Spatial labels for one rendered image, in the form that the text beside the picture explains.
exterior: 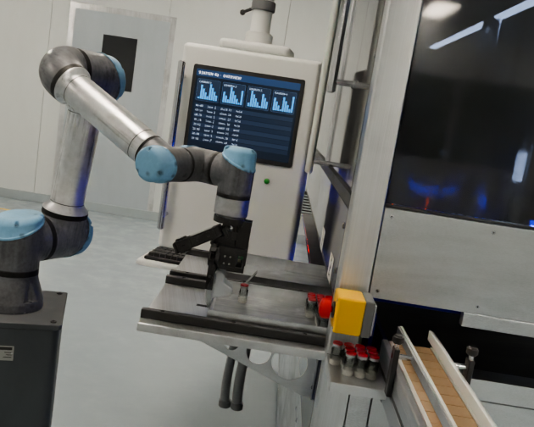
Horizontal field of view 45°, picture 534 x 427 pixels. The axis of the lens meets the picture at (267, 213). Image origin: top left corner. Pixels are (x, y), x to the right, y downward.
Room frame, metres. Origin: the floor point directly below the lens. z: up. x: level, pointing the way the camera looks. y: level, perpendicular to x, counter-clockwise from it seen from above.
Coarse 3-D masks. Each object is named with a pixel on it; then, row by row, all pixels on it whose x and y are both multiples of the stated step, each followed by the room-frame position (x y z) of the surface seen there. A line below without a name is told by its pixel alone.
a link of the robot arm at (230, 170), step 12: (216, 156) 1.39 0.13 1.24; (228, 156) 1.36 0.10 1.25; (240, 156) 1.35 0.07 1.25; (252, 156) 1.37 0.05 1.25; (216, 168) 1.37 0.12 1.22; (228, 168) 1.36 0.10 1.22; (240, 168) 1.35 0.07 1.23; (252, 168) 1.37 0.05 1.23; (216, 180) 1.38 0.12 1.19; (228, 180) 1.36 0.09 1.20; (240, 180) 1.35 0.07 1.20; (252, 180) 1.38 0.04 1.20; (228, 192) 1.35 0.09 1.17; (240, 192) 1.36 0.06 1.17
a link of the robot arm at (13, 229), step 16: (0, 224) 1.46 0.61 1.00; (16, 224) 1.47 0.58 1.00; (32, 224) 1.48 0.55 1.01; (48, 224) 1.55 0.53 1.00; (0, 240) 1.45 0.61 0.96; (16, 240) 1.46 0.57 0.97; (32, 240) 1.48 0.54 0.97; (48, 240) 1.53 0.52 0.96; (0, 256) 1.46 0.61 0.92; (16, 256) 1.46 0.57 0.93; (32, 256) 1.49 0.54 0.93; (48, 256) 1.55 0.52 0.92; (16, 272) 1.46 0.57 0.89
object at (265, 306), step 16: (256, 288) 1.59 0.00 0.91; (272, 288) 1.59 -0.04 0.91; (224, 304) 1.49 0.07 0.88; (240, 304) 1.51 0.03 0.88; (256, 304) 1.53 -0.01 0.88; (272, 304) 1.55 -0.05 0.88; (288, 304) 1.57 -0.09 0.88; (304, 304) 1.59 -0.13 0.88; (240, 320) 1.33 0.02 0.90; (256, 320) 1.33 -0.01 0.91; (272, 320) 1.33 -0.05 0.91; (288, 320) 1.44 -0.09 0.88; (304, 320) 1.46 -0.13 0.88
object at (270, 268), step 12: (252, 264) 1.93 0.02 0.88; (264, 264) 1.93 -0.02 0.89; (276, 264) 1.93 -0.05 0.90; (288, 264) 1.92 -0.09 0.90; (300, 264) 1.92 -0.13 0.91; (312, 264) 1.92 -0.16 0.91; (228, 276) 1.67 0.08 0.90; (240, 276) 1.67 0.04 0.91; (264, 276) 1.81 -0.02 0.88; (276, 276) 1.83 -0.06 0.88; (288, 276) 1.85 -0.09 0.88; (300, 276) 1.88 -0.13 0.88; (312, 276) 1.90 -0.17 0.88; (324, 276) 1.92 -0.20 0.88; (300, 288) 1.67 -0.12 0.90; (312, 288) 1.67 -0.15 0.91; (324, 288) 1.67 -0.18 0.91
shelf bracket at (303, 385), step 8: (208, 344) 1.38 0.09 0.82; (216, 344) 1.38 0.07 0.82; (224, 352) 1.38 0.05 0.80; (232, 352) 1.38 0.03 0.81; (240, 352) 1.38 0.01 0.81; (272, 352) 1.38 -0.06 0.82; (240, 360) 1.38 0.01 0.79; (248, 360) 1.38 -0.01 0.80; (312, 360) 1.38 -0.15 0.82; (256, 368) 1.38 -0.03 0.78; (264, 368) 1.38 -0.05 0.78; (272, 368) 1.38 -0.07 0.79; (312, 368) 1.38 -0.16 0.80; (272, 376) 1.38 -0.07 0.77; (304, 376) 1.38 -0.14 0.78; (312, 376) 1.38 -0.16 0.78; (280, 384) 1.38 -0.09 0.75; (288, 384) 1.38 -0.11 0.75; (296, 384) 1.38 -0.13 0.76; (304, 384) 1.38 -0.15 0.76; (312, 384) 1.38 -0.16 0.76; (296, 392) 1.38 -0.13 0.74; (304, 392) 1.38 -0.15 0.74; (312, 392) 1.36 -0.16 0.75
